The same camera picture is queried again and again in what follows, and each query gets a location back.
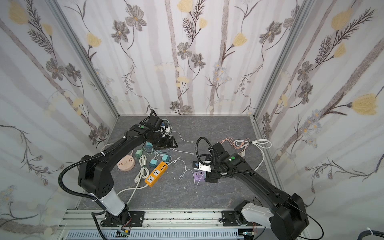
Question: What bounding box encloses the teal usb charger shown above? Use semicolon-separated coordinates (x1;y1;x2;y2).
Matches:
162;154;172;163
149;159;158;168

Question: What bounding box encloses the pink charging cable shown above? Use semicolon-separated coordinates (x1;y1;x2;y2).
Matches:
220;137;247;151

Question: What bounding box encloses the purple power strip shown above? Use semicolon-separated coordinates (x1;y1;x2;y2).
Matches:
194;171;206;181

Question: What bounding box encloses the orange power strip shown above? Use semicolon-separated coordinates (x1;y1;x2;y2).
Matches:
145;162;168;188

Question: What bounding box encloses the thin white cable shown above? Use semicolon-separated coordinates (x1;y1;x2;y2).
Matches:
166;131;205;188

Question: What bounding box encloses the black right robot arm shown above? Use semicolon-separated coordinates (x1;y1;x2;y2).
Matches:
197;137;312;240

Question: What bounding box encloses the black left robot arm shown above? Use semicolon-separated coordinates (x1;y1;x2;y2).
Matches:
58;115;178;216

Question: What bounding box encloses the round beige power strip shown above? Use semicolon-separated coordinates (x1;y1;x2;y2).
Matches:
118;155;135;172

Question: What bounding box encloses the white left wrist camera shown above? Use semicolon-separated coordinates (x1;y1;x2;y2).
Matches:
160;119;172;135

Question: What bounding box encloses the white cord of purple strip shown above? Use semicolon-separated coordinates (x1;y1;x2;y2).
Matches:
232;138;273;172

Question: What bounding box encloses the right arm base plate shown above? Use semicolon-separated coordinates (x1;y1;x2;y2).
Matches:
219;210;261;227

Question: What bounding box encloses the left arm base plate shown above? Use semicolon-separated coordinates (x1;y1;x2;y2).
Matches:
101;211;145;227

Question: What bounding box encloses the aluminium rail frame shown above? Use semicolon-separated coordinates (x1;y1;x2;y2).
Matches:
53;209;277;240

